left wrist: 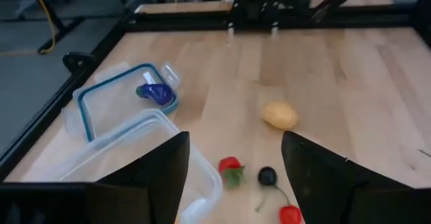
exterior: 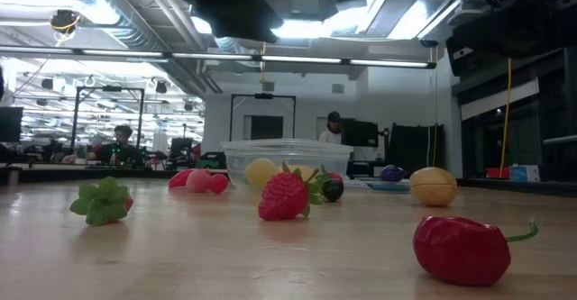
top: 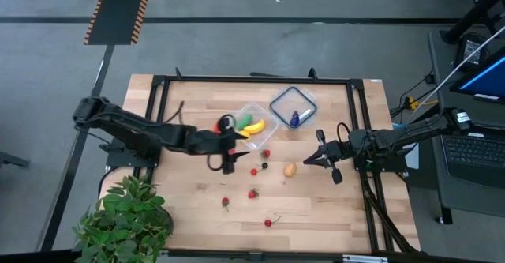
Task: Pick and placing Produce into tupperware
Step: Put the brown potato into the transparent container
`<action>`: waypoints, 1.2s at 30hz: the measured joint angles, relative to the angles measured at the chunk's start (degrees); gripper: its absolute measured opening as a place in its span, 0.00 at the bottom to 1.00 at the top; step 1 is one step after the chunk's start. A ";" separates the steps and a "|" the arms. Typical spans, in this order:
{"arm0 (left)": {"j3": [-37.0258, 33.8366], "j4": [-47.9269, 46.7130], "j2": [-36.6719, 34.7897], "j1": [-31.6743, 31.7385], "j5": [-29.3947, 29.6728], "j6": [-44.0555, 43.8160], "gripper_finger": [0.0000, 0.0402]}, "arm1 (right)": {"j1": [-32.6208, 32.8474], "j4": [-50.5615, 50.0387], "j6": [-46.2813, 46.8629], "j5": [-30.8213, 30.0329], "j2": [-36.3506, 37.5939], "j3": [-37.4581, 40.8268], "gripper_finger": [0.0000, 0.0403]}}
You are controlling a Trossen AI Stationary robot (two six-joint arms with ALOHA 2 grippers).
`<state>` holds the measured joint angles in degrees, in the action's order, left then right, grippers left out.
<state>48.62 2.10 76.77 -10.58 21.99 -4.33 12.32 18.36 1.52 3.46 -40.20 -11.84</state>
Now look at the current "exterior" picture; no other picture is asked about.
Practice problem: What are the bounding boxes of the black aluminium table frame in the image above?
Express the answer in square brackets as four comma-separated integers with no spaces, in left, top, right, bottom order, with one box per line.
[0,164,577,198]

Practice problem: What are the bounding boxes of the tan toy potato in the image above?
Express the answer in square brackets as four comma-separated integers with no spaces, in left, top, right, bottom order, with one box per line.
[408,166,459,208]

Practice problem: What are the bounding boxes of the pink toy peach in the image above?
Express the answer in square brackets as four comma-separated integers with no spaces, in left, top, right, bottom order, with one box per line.
[185,168,213,194]

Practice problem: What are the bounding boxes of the black rig frame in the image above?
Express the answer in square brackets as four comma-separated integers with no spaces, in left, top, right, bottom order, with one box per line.
[70,85,146,150]
[228,92,298,143]

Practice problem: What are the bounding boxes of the yellow toy banana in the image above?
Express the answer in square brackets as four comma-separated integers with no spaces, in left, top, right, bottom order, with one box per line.
[279,163,324,182]

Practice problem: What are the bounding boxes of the long ceiling light bar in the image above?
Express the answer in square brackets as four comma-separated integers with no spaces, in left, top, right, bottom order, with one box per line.
[0,45,437,70]

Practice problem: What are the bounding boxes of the black standing panel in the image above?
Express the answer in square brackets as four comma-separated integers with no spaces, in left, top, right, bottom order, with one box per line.
[387,123,445,179]

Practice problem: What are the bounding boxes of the red toy cherry green stem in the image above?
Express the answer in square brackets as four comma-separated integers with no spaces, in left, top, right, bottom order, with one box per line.
[412,214,540,287]

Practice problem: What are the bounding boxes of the yellow toy lemon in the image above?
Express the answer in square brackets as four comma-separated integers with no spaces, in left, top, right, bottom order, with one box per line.
[243,158,279,188]

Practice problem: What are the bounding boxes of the clear plastic tupperware container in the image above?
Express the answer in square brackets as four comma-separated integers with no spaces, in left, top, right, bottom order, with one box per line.
[219,138,355,189]

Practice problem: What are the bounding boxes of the purple toy eggplant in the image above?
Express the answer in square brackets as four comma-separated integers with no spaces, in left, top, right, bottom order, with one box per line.
[379,164,407,183]

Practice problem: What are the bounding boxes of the black computer monitor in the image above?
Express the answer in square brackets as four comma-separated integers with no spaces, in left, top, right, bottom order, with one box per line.
[0,105,24,144]
[341,118,380,149]

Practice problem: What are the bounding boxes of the person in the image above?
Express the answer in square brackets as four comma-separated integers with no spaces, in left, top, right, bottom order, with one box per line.
[85,124,145,168]
[317,110,343,146]

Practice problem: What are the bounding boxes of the yellow hanging cable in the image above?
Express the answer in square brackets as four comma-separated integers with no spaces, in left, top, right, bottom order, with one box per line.
[498,57,514,179]

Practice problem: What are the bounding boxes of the blue and white box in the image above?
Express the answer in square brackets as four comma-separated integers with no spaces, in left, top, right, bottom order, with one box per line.
[508,164,541,183]

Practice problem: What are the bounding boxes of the black toy cherry green stem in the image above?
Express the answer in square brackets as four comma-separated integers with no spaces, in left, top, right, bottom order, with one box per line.
[321,178,345,204]

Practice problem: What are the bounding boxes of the red toy strawberry green leaves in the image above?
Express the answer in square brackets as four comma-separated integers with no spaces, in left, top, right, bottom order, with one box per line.
[257,162,326,223]
[317,164,345,193]
[69,176,135,228]

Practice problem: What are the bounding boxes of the black dome ceiling camera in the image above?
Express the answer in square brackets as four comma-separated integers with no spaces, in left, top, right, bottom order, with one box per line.
[49,9,81,35]

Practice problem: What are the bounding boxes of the red toy cherry tomato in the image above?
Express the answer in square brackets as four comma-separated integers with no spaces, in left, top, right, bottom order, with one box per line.
[207,173,230,195]

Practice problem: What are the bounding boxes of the clear lid blue seal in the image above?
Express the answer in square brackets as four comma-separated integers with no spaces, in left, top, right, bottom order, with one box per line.
[344,177,414,193]

